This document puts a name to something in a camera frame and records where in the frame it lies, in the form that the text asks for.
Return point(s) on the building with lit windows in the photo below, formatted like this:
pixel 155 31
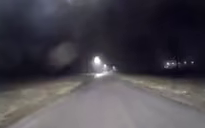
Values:
pixel 176 63

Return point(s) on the row of street lamps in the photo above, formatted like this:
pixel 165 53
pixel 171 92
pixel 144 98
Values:
pixel 97 61

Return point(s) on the grey asphalt path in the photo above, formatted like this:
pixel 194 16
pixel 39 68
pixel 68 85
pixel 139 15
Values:
pixel 106 106

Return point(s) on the grass verge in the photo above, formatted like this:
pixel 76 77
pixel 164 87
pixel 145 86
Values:
pixel 26 98
pixel 176 88

